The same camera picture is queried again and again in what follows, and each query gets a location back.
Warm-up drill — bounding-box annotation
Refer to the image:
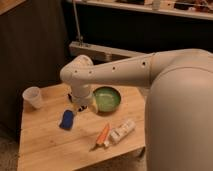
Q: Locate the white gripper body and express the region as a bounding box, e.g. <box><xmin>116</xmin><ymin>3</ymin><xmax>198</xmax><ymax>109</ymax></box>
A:
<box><xmin>68</xmin><ymin>93</ymin><xmax>98</xmax><ymax>114</ymax></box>

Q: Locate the translucent white cup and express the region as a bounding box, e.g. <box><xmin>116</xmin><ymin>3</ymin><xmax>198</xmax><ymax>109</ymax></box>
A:
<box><xmin>22</xmin><ymin>86</ymin><xmax>43</xmax><ymax>109</ymax></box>

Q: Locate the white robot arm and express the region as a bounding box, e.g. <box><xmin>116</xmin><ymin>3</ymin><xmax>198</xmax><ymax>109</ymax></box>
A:
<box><xmin>60</xmin><ymin>49</ymin><xmax>213</xmax><ymax>171</ymax></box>

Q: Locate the green ceramic bowl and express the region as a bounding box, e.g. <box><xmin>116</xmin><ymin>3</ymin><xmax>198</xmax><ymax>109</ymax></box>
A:
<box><xmin>93</xmin><ymin>86</ymin><xmax>121</xmax><ymax>112</ymax></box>

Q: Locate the blue sponge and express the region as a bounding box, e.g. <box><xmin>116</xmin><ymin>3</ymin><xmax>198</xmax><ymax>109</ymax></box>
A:
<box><xmin>59</xmin><ymin>110</ymin><xmax>74</xmax><ymax>130</ymax></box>

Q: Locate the orange carrot toy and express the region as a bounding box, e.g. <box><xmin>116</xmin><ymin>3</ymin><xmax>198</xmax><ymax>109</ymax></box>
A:
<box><xmin>91</xmin><ymin>124</ymin><xmax>110</xmax><ymax>151</ymax></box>

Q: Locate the wooden table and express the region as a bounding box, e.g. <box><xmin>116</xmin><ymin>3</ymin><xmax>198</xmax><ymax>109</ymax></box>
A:
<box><xmin>18</xmin><ymin>84</ymin><xmax>145</xmax><ymax>171</ymax></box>

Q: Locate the white tube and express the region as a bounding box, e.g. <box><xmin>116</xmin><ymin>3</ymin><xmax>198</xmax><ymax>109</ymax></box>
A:
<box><xmin>104</xmin><ymin>119</ymin><xmax>136</xmax><ymax>148</ymax></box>

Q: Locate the grey metal beam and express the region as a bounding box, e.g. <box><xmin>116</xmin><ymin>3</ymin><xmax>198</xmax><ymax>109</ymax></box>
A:
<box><xmin>69</xmin><ymin>41</ymin><xmax>141</xmax><ymax>62</ymax></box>

